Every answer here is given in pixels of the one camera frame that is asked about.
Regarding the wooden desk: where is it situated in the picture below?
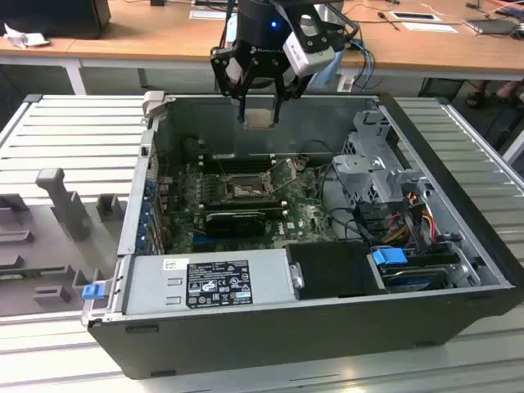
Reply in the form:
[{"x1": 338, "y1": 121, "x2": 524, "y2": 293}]
[
  {"x1": 0, "y1": 0, "x2": 120, "y2": 96},
  {"x1": 67, "y1": 0, "x2": 524, "y2": 97}
]

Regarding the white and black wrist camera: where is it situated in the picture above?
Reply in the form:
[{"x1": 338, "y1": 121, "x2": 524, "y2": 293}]
[{"x1": 284, "y1": 14, "x2": 337, "y2": 77}]

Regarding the crumpled white paper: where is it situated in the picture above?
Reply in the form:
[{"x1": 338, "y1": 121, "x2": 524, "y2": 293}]
[{"x1": 2, "y1": 22, "x2": 50, "y2": 49}]

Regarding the black monitor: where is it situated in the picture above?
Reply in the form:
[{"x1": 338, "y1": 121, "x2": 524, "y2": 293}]
[{"x1": 0, "y1": 0, "x2": 112, "y2": 41}]

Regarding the blue cable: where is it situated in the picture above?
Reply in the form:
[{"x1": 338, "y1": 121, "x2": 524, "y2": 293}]
[{"x1": 350, "y1": 38, "x2": 376, "y2": 92}]

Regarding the grey power supply unit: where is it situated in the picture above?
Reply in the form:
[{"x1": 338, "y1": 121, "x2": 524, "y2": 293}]
[{"x1": 122, "y1": 248, "x2": 298, "y2": 315}]

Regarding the white paper sheet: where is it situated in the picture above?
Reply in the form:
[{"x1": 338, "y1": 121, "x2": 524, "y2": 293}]
[{"x1": 401, "y1": 21, "x2": 460, "y2": 34}]

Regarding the metal socket cover frame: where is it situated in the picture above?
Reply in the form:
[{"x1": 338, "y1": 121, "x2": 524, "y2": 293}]
[{"x1": 261, "y1": 156, "x2": 303, "y2": 194}]

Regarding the black plastic shroud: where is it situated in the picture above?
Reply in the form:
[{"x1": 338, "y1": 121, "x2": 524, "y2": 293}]
[{"x1": 283, "y1": 240, "x2": 389, "y2": 303}]

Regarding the green motherboard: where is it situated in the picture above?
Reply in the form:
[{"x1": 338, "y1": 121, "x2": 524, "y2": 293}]
[{"x1": 161, "y1": 157, "x2": 343, "y2": 255}]

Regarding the grey metal drive cage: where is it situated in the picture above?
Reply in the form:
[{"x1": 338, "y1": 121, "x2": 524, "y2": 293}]
[{"x1": 331, "y1": 110, "x2": 435, "y2": 214}]

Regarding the person's sandalled foot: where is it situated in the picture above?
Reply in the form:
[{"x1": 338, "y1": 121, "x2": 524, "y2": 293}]
[
  {"x1": 493, "y1": 79, "x2": 524, "y2": 102},
  {"x1": 464, "y1": 79, "x2": 492, "y2": 108}
]

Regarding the black open PC case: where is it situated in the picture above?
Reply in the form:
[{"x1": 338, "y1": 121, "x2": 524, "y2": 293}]
[{"x1": 80, "y1": 90, "x2": 524, "y2": 380}]

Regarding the hard disk in blue carrier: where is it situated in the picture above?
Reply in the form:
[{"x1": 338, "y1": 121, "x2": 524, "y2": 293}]
[{"x1": 370, "y1": 246, "x2": 454, "y2": 294}]

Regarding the grey notebook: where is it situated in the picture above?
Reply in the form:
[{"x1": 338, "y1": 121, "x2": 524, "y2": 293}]
[{"x1": 462, "y1": 18, "x2": 517, "y2": 37}]

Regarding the coloured power wire bundle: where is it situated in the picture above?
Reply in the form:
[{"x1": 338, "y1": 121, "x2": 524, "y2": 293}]
[{"x1": 384, "y1": 206, "x2": 435, "y2": 245}]

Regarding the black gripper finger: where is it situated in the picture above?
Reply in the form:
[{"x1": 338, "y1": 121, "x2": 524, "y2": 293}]
[
  {"x1": 210, "y1": 43, "x2": 259, "y2": 124},
  {"x1": 270, "y1": 60, "x2": 313, "y2": 124}
]

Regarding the black cylindrical component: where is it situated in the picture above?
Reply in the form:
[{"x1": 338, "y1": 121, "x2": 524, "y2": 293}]
[{"x1": 181, "y1": 137, "x2": 201, "y2": 161}]

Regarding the CPU with silver top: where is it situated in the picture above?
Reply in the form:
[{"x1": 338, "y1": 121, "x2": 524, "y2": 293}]
[{"x1": 244, "y1": 109, "x2": 274, "y2": 130}]

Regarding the pale blue teach pendant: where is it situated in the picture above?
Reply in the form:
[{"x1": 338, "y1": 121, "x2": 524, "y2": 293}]
[{"x1": 311, "y1": 49, "x2": 349, "y2": 92}]

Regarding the grey parts rack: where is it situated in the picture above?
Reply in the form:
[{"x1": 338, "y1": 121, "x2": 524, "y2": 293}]
[{"x1": 0, "y1": 166, "x2": 129, "y2": 318}]

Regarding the black graphics card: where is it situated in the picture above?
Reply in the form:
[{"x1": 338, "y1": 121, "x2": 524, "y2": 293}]
[{"x1": 203, "y1": 210, "x2": 266, "y2": 237}]

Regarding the grey plastic case latch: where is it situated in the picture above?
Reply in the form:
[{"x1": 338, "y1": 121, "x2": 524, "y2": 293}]
[{"x1": 142, "y1": 90, "x2": 167, "y2": 120}]

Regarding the CPU socket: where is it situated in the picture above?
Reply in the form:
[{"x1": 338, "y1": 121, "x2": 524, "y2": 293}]
[{"x1": 220, "y1": 174, "x2": 276, "y2": 202}]

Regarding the green RAM stick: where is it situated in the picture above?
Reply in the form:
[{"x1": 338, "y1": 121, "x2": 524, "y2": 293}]
[{"x1": 0, "y1": 267, "x2": 67, "y2": 279}]

